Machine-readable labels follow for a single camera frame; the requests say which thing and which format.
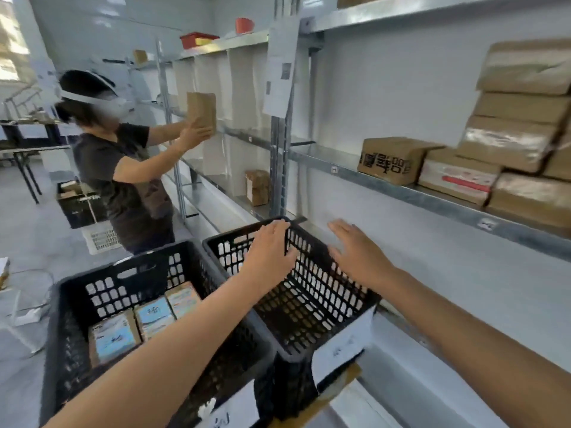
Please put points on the white plastic basket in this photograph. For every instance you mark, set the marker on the white plastic basket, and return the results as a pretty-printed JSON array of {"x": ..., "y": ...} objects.
[{"x": 100, "y": 238}]

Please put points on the white paper sheet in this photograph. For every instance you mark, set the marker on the white paper sheet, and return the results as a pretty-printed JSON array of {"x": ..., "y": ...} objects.
[{"x": 281, "y": 71}]

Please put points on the tape-wrapped brown parcel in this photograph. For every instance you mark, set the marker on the tape-wrapped brown parcel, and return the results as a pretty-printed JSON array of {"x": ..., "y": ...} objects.
[
  {"x": 522, "y": 66},
  {"x": 531, "y": 198},
  {"x": 522, "y": 107},
  {"x": 560, "y": 162},
  {"x": 504, "y": 144}
]

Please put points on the person's right hand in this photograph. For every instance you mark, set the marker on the person's right hand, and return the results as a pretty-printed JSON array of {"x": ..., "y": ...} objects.
[{"x": 361, "y": 260}]

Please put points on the black plastic crate with parcels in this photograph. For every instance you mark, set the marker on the black plastic crate with parcels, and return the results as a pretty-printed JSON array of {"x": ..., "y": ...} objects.
[{"x": 71, "y": 343}]

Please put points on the black floor box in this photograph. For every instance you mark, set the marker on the black floor box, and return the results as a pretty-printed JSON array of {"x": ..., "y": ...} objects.
[{"x": 80, "y": 209}]

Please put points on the person's right forearm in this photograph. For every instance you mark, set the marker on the person's right forearm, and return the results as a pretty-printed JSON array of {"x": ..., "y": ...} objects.
[{"x": 473, "y": 343}]

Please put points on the blue-labelled brown parcel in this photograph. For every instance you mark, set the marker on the blue-labelled brown parcel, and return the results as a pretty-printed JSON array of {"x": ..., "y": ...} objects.
[
  {"x": 154, "y": 315},
  {"x": 113, "y": 338},
  {"x": 185, "y": 298}
]

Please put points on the small brown box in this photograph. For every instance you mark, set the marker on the small brown box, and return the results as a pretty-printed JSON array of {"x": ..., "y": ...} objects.
[{"x": 140, "y": 56}]

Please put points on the small cardboard box white label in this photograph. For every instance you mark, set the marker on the small cardboard box white label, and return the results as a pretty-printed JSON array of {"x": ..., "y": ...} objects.
[{"x": 258, "y": 187}]

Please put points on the red plastic cup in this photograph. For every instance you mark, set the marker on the red plastic cup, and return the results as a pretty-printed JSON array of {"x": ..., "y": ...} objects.
[{"x": 244, "y": 25}]

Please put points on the white paper crate label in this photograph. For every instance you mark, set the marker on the white paper crate label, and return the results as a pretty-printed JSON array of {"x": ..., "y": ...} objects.
[
  {"x": 232, "y": 410},
  {"x": 343, "y": 347}
]

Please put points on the plain brown parcel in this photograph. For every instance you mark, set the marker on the plain brown parcel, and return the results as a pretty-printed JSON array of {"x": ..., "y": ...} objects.
[{"x": 201, "y": 109}]

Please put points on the person's right thumb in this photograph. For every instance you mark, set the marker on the person's right thumb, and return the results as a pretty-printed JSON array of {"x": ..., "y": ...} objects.
[{"x": 333, "y": 254}]

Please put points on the person's left hand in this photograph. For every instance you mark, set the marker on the person's left hand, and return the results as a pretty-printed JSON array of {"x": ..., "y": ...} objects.
[{"x": 265, "y": 262}]

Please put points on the person's left thumb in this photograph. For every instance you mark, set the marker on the person's left thumb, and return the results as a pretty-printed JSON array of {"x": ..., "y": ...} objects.
[{"x": 291, "y": 258}]

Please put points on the cardboard box with black print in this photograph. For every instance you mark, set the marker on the cardboard box with black print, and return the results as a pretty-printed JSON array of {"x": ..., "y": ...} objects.
[{"x": 390, "y": 160}]

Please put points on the red plastic tray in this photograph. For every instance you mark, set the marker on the red plastic tray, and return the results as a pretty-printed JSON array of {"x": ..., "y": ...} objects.
[{"x": 196, "y": 40}]

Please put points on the grey metal shelving unit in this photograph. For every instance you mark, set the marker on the grey metal shelving unit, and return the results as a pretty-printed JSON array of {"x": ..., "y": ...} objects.
[{"x": 401, "y": 191}]

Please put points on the black table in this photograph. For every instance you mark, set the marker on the black table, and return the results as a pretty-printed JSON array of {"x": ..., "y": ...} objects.
[{"x": 26, "y": 149}]

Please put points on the white box with red label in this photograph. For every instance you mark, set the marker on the white box with red label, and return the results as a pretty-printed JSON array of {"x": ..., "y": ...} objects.
[{"x": 455, "y": 180}]

